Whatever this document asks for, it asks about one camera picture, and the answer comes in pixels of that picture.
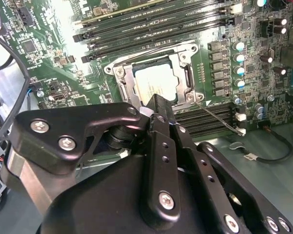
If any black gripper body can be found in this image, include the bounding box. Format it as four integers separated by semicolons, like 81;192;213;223
40;153;225;234

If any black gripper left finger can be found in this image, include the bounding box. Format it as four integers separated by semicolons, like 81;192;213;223
1;94;182;230

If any silver CPU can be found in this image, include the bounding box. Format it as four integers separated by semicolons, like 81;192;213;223
134;63;181;102

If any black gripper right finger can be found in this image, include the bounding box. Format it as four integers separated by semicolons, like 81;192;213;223
167;99;293;234

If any metal socket cover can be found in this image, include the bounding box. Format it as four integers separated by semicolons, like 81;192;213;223
113;47;198;108

